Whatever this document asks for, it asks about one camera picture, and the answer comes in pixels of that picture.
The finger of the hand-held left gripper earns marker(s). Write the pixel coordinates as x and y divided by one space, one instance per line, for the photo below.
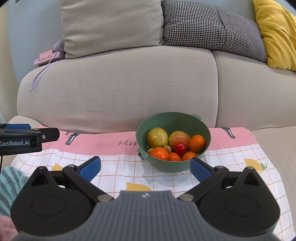
18 126
49 134

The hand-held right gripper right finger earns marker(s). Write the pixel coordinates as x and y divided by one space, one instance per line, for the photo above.
200 169

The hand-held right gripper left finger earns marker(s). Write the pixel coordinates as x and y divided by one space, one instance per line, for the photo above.
91 166

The orange mandarin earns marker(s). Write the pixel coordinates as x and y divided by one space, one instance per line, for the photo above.
197 143
174 157
188 156
160 153

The green colander bowl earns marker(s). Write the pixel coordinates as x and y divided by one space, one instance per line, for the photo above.
175 165

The red cherry tomato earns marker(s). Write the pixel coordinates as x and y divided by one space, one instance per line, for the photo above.
180 148

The red-blushed green mango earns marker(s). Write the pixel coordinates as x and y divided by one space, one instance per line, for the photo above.
179 137

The yellow-green mango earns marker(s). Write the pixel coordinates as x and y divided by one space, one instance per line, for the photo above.
157 137

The pink checked printed cloth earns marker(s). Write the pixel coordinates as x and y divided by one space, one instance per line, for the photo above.
97 141

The teal striped towel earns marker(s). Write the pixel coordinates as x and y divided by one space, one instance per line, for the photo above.
10 187

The lilac ribbon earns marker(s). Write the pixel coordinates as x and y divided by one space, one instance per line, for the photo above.
40 74

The pink gift box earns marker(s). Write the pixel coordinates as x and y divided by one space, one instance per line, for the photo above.
46 59

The pink fluffy cloth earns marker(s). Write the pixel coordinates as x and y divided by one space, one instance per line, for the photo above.
5 228

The beige fabric sofa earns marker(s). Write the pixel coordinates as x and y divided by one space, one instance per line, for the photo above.
127 88

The grey plush toy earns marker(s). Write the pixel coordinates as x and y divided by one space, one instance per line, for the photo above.
59 45

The beige cushion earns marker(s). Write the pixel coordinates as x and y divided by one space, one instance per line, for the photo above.
111 25

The houndstooth cushion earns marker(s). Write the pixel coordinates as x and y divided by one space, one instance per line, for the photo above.
208 25

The yellow cushion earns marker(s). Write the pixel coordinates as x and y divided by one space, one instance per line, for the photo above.
279 37

